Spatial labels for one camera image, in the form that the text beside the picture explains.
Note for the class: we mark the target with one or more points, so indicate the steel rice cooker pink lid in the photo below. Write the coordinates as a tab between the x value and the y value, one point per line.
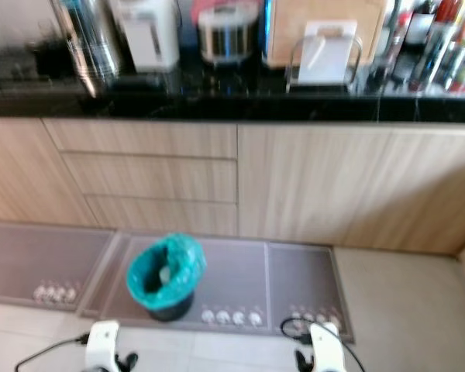
229	35

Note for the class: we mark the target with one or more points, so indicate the dark glass sauce bottle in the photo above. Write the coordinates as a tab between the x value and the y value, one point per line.
420	23

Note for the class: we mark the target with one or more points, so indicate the white plastic cutting board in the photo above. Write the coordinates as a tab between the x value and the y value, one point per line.
329	54

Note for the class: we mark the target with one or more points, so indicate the wide light wood cabinet door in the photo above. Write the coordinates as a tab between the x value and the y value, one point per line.
349	182

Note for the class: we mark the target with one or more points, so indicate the wooden cutting board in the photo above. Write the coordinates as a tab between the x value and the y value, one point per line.
318	19

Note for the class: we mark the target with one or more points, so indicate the light wood cabinet drawer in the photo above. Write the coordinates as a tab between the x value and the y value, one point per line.
167	217
147	139
155	178

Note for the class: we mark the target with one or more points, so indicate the teal plastic bin bag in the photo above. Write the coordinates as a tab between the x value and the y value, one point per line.
184	260

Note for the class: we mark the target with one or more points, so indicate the tall steel thermos flask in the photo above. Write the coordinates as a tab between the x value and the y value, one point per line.
89	39

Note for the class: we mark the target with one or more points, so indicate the narrow light wood cabinet door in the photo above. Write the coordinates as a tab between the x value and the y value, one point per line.
23	170

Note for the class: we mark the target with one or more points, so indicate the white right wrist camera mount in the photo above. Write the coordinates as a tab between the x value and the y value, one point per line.
327	345

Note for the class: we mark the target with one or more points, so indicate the black waste bin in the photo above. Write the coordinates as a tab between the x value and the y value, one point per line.
170	313

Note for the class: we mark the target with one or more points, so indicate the grey floor mat with flowers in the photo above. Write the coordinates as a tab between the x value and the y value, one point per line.
232	275
302	279
39	260

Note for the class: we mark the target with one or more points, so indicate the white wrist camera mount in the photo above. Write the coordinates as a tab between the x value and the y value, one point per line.
105	341
327	345

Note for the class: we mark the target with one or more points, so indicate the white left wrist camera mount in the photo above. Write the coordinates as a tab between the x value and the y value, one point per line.
105	341

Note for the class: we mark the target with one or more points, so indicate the white electric water boiler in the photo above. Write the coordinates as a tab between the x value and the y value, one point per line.
151	35

